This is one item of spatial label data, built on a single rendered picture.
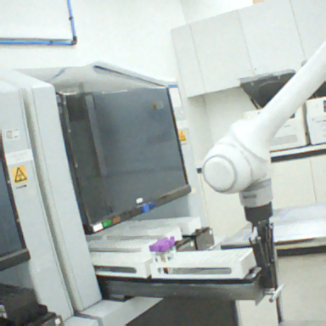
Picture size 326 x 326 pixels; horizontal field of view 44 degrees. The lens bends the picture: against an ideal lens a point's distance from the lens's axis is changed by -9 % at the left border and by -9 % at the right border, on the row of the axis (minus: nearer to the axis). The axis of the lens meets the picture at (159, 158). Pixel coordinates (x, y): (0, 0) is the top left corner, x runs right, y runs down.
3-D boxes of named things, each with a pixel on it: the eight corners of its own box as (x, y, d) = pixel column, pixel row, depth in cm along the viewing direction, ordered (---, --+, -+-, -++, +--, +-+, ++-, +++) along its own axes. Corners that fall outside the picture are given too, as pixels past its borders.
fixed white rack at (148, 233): (109, 250, 174) (105, 236, 174) (124, 243, 182) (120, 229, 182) (169, 250, 157) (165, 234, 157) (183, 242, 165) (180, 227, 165)
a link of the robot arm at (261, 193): (230, 188, 106) (234, 210, 106) (263, 182, 101) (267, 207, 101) (244, 180, 113) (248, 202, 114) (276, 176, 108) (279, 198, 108)
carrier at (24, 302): (36, 306, 112) (29, 287, 111) (40, 307, 110) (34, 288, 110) (4, 322, 102) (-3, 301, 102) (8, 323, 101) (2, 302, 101)
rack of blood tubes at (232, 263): (151, 282, 124) (147, 263, 124) (170, 270, 132) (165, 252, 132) (243, 283, 107) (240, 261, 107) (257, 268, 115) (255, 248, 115)
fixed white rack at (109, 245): (84, 261, 162) (80, 247, 161) (100, 254, 170) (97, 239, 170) (144, 264, 145) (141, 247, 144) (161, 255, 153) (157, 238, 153)
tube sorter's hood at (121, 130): (3, 234, 161) (-27, 79, 157) (100, 201, 210) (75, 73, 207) (92, 235, 131) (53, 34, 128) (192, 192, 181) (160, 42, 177)
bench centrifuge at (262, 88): (244, 157, 356) (228, 80, 352) (271, 146, 405) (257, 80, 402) (306, 147, 322) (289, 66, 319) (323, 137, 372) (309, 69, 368)
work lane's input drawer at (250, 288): (73, 295, 143) (66, 272, 143) (98, 282, 155) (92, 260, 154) (271, 307, 101) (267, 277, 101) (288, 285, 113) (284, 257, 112)
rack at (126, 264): (78, 276, 142) (74, 260, 142) (97, 267, 151) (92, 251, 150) (147, 281, 125) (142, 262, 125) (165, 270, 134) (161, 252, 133)
